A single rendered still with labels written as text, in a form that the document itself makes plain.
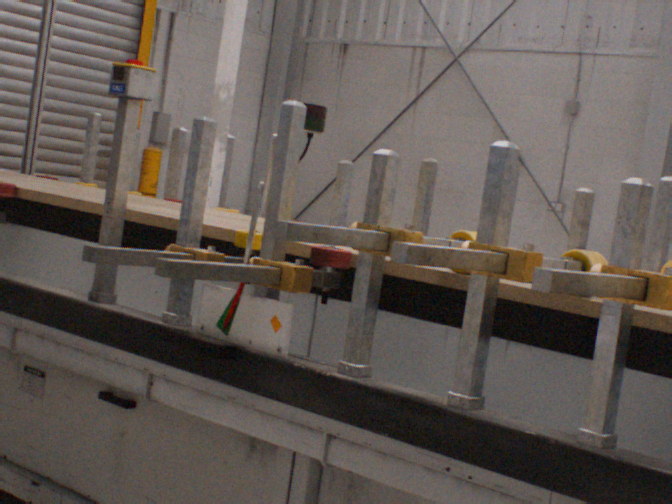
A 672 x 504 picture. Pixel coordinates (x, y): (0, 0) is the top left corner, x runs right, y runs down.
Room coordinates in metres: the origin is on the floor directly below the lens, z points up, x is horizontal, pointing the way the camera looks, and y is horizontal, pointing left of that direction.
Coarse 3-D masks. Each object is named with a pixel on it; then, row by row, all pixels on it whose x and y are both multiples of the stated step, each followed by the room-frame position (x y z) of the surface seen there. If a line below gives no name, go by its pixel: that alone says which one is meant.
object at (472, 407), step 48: (0, 288) 2.93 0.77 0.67; (48, 288) 2.84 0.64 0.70; (96, 336) 2.67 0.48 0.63; (144, 336) 2.56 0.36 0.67; (240, 384) 2.35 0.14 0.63; (288, 384) 2.26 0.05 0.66; (336, 384) 2.18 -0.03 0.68; (384, 384) 2.16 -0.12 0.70; (384, 432) 2.10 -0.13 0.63; (432, 432) 2.03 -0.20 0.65; (480, 432) 1.96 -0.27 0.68; (528, 432) 1.91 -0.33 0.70; (528, 480) 1.90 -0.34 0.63; (576, 480) 1.84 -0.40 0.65; (624, 480) 1.79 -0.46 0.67
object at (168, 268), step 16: (160, 272) 2.14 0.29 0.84; (176, 272) 2.14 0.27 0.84; (192, 272) 2.17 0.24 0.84; (208, 272) 2.20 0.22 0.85; (224, 272) 2.22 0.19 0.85; (240, 272) 2.25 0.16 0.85; (256, 272) 2.28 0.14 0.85; (272, 272) 2.31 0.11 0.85; (320, 272) 2.40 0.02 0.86; (336, 272) 2.45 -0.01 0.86
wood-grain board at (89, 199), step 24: (24, 192) 3.31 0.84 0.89; (48, 192) 3.27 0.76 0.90; (72, 192) 3.52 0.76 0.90; (96, 192) 3.82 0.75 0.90; (144, 216) 2.95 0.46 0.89; (168, 216) 2.90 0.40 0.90; (216, 216) 3.33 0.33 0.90; (240, 216) 3.59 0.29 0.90; (384, 264) 2.43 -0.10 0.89; (456, 288) 2.31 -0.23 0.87; (504, 288) 2.23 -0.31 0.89; (528, 288) 2.20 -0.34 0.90; (576, 312) 2.13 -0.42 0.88; (600, 312) 2.10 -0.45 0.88; (648, 312) 2.04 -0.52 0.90
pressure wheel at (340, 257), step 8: (312, 248) 2.43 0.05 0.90; (320, 248) 2.41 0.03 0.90; (328, 248) 2.40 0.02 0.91; (336, 248) 2.46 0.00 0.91; (312, 256) 2.42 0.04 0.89; (320, 256) 2.41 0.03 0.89; (328, 256) 2.40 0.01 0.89; (336, 256) 2.40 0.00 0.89; (344, 256) 2.41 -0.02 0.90; (320, 264) 2.40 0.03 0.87; (328, 264) 2.40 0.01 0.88; (336, 264) 2.40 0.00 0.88; (344, 264) 2.41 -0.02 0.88
